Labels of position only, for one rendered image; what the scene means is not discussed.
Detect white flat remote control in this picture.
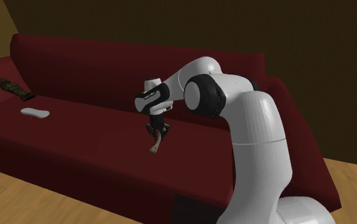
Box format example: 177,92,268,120
20,107,51,120

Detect dark red sofa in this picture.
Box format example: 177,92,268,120
0,33,343,224

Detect beige bone-shaped object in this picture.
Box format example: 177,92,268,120
148,129,164,155

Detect dark mummy figure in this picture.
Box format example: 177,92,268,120
0,77,37,103

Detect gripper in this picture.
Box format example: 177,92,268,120
144,113,171,142

